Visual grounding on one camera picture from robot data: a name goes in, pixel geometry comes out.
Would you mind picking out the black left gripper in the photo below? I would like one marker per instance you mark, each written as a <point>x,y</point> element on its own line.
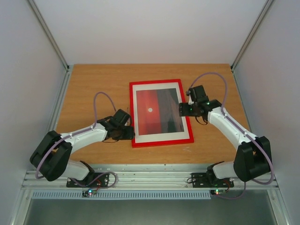
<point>128,133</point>

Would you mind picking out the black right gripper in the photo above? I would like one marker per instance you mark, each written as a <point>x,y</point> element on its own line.
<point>184,109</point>

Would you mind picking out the red picture frame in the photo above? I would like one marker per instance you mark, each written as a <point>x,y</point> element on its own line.
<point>140,141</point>

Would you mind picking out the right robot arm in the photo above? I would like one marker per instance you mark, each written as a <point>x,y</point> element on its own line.
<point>253,154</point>

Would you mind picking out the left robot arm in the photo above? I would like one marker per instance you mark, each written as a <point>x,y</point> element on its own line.
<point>52,156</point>

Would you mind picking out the sunset photo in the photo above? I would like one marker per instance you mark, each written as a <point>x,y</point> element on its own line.
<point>158,112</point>

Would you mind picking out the left controller board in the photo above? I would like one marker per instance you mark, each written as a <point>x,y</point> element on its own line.
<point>89,193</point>

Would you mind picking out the controller board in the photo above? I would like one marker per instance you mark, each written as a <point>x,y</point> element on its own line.
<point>89,193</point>
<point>218,191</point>

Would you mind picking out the right controller board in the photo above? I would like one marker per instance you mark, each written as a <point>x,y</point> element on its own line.
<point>218,191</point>

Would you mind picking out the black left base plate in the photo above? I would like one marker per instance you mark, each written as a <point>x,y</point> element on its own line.
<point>94,180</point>

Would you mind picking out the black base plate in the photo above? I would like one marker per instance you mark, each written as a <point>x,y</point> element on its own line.
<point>94,180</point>
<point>204,180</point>

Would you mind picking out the aluminium front rail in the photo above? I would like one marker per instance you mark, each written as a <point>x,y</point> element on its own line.
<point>144,177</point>

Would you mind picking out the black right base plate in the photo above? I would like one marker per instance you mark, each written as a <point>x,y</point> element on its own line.
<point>204,180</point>

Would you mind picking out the slotted grey cable duct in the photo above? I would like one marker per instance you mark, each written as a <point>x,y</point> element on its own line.
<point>123,195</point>

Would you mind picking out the right aluminium corner post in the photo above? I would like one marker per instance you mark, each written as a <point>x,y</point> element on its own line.
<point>254,29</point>

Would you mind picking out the aluminium corner post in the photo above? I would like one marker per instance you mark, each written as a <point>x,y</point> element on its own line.
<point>254,29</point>
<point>36,11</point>

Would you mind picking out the left aluminium corner post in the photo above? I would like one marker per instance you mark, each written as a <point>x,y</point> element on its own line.
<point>36,11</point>

